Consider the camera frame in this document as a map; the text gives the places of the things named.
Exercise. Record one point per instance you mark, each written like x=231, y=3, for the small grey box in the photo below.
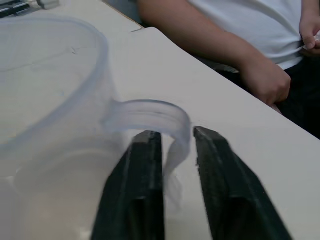
x=48, y=3

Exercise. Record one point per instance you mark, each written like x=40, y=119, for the person in white t-shirt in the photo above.
x=250, y=20

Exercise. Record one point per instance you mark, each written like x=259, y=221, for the person's left hand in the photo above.
x=310, y=32

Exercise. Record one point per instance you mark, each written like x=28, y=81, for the person's right hand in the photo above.
x=267, y=85

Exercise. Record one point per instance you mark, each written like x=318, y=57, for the clear plastic measuring cup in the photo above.
x=150, y=110

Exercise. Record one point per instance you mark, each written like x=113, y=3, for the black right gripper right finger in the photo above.
x=225, y=187

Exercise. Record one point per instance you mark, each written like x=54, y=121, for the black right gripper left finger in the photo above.
x=135, y=187

